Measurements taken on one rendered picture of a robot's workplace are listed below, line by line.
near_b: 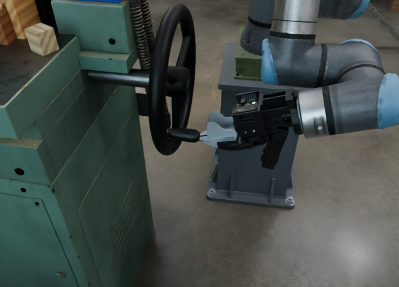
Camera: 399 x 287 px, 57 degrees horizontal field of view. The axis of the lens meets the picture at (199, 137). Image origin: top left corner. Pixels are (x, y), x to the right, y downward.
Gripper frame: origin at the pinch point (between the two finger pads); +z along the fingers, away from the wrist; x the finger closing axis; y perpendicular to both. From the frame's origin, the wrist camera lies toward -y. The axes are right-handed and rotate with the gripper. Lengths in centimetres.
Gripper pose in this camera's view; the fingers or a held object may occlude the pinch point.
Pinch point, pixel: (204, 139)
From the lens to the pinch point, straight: 76.6
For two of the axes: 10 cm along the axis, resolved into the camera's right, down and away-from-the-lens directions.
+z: -9.2, 1.5, 3.6
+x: -1.9, 6.4, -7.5
